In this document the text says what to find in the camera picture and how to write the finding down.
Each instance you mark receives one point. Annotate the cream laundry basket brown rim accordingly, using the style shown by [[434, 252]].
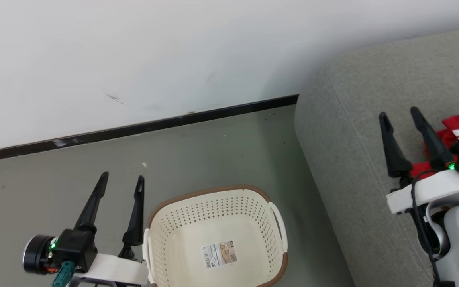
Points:
[[217, 215]]

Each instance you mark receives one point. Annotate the grey fabric sofa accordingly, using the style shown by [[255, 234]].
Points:
[[357, 139]]

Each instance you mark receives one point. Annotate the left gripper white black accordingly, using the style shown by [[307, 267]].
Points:
[[114, 269]]

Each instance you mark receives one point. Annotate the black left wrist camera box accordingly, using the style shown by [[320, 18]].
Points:
[[76, 247]]

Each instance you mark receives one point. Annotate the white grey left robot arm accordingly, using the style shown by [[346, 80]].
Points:
[[94, 284]]

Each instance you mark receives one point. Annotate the paper label sticker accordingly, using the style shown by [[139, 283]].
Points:
[[219, 255]]

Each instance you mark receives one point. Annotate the black skirting board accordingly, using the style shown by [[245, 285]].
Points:
[[134, 129]]

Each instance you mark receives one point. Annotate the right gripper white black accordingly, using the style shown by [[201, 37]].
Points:
[[432, 191]]

